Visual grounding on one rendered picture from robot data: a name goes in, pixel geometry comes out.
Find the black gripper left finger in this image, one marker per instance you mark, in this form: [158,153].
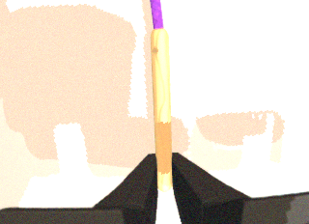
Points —
[132,201]

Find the pink string with wooden stick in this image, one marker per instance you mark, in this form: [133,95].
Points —
[160,55]

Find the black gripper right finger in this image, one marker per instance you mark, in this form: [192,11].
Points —
[202,198]

